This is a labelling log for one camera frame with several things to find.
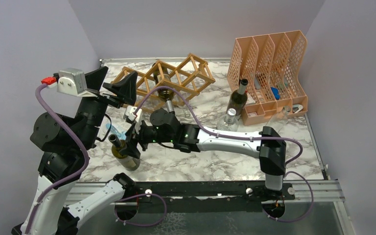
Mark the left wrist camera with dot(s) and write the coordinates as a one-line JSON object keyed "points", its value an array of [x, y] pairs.
{"points": [[70, 81]]}

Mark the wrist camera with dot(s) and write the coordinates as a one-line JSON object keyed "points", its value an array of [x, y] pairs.
{"points": [[133, 115], [70, 81]]}

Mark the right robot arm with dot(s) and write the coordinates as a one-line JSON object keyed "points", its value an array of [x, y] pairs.
{"points": [[266, 145]]}

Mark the blue white small object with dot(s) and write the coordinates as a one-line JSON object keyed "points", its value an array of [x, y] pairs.
{"points": [[114, 129]]}

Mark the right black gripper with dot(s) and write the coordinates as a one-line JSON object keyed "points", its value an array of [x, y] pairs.
{"points": [[130, 149]]}

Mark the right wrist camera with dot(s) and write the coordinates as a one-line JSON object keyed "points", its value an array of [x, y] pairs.
{"points": [[133, 115]]}

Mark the wooden lattice wine rack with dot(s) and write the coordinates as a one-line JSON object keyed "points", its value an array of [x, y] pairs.
{"points": [[189, 78]]}

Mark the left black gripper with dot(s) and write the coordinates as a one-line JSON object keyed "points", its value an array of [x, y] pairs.
{"points": [[126, 88]]}

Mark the square clear glass bottle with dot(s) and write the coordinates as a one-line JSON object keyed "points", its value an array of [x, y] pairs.
{"points": [[186, 107]]}

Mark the frosted clear bottle right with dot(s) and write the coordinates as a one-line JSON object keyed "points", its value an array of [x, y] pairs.
{"points": [[279, 120]]}

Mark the peach plastic file organizer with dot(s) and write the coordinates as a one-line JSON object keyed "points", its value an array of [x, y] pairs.
{"points": [[271, 64]]}

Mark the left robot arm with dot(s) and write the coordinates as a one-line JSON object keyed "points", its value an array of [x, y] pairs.
{"points": [[65, 142]]}

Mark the clear bottle silver cap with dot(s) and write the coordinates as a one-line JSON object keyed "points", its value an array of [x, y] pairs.
{"points": [[228, 122]]}

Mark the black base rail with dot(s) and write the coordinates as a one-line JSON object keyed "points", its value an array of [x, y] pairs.
{"points": [[200, 197]]}

